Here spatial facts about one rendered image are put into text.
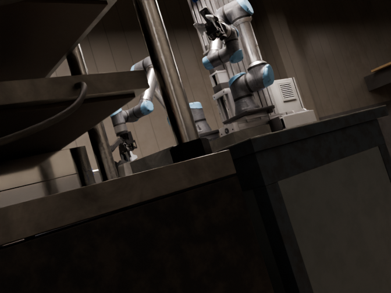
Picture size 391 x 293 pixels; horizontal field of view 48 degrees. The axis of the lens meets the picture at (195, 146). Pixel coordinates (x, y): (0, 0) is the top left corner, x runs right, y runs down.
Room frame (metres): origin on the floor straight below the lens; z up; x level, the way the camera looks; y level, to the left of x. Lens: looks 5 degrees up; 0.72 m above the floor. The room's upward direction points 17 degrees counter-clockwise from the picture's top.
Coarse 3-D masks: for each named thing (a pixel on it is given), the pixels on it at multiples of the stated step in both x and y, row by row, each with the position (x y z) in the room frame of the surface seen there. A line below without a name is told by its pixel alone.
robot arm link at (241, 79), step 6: (234, 78) 2.52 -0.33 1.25; (240, 78) 2.51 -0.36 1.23; (246, 78) 2.49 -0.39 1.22; (234, 84) 2.52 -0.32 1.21; (240, 84) 2.51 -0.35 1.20; (246, 84) 2.49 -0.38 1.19; (234, 90) 2.53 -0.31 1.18; (240, 90) 2.51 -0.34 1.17; (246, 90) 2.51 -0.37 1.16; (234, 96) 2.54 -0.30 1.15; (240, 96) 2.52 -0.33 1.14
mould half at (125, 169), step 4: (124, 164) 2.15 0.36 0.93; (128, 164) 2.17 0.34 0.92; (120, 168) 2.18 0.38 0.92; (124, 168) 2.15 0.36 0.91; (128, 168) 2.16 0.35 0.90; (120, 172) 2.18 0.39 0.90; (124, 172) 2.15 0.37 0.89; (128, 172) 2.16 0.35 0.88; (132, 172) 2.17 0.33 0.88; (120, 176) 2.18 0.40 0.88
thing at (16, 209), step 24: (168, 168) 0.95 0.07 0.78; (192, 168) 0.99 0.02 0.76; (216, 168) 1.03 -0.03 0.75; (72, 192) 0.81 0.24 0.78; (96, 192) 0.84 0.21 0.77; (120, 192) 0.87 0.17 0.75; (144, 192) 0.91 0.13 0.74; (168, 192) 0.94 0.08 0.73; (0, 216) 0.73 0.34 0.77; (24, 216) 0.76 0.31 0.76; (48, 216) 0.78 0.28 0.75; (72, 216) 0.81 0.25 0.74; (0, 240) 0.73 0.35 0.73
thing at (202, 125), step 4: (196, 120) 2.92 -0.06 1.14; (200, 120) 2.92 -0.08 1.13; (204, 120) 2.94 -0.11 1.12; (196, 124) 2.92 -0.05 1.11; (200, 124) 2.91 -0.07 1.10; (204, 124) 2.92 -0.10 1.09; (208, 124) 2.97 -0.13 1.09; (200, 128) 2.91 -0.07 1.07; (204, 128) 2.91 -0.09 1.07; (208, 128) 2.92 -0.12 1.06; (200, 132) 2.90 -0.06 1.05; (204, 132) 2.90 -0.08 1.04
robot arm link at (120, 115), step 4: (120, 108) 2.58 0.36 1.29; (116, 112) 2.55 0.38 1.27; (120, 112) 2.56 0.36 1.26; (124, 112) 2.59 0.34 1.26; (112, 116) 2.56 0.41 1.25; (116, 116) 2.55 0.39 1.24; (120, 116) 2.56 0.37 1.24; (124, 116) 2.58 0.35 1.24; (112, 120) 2.56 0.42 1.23; (116, 120) 2.55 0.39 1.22; (120, 120) 2.55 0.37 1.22; (124, 120) 2.57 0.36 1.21; (116, 124) 2.55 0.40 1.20
